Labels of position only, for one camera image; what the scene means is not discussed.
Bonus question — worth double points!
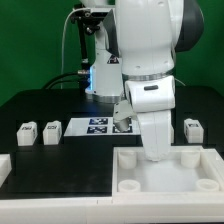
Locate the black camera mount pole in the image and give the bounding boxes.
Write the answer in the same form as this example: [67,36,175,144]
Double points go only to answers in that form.
[70,3,100,90]

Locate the white left fence piece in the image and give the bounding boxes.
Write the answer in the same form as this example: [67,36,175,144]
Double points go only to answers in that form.
[0,154,12,187]

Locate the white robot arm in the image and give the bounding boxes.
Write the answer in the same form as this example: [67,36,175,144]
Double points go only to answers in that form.
[80,0,204,161]

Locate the white square table top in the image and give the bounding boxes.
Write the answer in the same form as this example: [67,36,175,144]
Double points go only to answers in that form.
[112,146,224,201]

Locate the white fence piece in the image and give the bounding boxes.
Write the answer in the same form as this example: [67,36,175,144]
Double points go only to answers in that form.
[201,149,224,192]
[0,154,12,187]

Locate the white sheet with tag markers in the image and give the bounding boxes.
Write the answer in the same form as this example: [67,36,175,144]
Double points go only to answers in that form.
[64,117,140,137]

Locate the white cable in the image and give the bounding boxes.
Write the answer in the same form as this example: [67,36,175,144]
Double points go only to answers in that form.
[60,8,84,90]

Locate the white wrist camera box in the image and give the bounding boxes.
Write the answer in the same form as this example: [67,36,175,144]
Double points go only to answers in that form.
[113,100,136,132]

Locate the black cables at base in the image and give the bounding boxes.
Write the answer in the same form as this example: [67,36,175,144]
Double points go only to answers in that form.
[42,71,88,90]

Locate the white front fence rail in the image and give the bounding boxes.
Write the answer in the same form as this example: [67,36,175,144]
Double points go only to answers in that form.
[0,198,224,224]

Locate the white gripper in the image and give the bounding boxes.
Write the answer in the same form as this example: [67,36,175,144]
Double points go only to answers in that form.
[137,110,171,161]

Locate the black camera on mount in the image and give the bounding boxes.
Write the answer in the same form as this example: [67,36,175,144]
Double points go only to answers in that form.
[90,7,111,20]

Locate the white right fence piece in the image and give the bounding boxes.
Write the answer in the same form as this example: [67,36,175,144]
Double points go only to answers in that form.
[201,149,224,192]

